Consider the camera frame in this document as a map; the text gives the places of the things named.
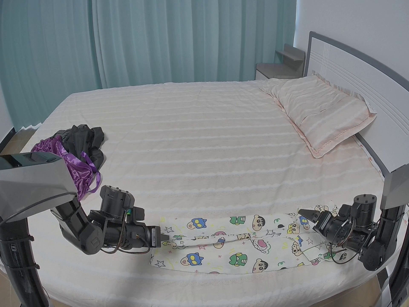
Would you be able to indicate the purple satin garment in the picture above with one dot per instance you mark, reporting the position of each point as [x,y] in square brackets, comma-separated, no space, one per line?
[81,171]

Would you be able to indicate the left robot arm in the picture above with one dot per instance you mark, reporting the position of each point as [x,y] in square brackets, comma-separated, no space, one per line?
[80,232]

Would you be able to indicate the bed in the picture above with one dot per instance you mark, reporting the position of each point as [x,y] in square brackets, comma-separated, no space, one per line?
[198,133]

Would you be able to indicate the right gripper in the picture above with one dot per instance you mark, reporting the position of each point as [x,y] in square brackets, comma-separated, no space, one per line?
[329,227]

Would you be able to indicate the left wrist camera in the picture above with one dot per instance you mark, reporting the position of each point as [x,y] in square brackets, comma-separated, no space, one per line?
[139,214]

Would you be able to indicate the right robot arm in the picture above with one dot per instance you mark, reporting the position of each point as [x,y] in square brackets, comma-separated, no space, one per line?
[377,248]

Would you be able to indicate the grey bedside table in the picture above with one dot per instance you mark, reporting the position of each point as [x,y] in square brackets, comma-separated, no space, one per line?
[278,67]

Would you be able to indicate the pink striped pillow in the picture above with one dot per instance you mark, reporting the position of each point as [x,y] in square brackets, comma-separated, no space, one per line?
[326,113]

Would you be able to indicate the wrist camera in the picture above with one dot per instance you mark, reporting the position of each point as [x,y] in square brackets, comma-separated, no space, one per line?
[139,214]
[345,211]

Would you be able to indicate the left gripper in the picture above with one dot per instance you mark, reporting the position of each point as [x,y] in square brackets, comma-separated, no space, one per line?
[147,238]

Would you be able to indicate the blue-green curtain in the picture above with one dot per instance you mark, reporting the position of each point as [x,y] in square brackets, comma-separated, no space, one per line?
[48,50]
[191,27]

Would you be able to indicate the white printed pyjama top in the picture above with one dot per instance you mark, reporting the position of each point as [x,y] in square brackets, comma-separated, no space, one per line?
[242,245]

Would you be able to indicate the black garment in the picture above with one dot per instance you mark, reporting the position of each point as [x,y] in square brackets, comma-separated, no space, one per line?
[83,139]

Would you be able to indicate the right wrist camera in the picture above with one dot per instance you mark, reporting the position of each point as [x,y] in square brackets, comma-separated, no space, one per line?
[345,211]

